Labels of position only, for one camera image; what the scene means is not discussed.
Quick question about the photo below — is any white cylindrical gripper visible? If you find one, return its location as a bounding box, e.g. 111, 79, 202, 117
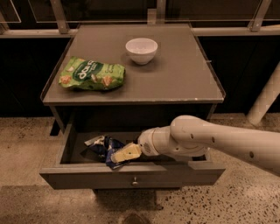
110, 126, 181, 163

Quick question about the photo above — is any blue chip bag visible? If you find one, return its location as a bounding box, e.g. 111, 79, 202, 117
84, 136, 129, 170

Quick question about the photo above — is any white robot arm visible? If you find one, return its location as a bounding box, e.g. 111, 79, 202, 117
110, 115, 280, 175

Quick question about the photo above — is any round metal drawer knob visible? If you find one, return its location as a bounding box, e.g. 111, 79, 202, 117
131, 177, 139, 186

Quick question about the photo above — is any open grey top drawer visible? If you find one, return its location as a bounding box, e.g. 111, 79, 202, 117
40, 123, 225, 190

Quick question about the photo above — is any grey cabinet with counter top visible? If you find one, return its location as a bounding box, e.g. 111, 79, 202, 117
42, 24, 225, 131

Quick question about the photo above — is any green rice chip bag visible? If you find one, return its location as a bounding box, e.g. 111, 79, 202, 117
59, 56, 125, 91

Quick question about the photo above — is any white ceramic bowl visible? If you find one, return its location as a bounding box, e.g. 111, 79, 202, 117
125, 38, 158, 65

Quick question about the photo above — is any metal railing frame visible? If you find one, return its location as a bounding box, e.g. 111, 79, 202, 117
0, 0, 280, 38

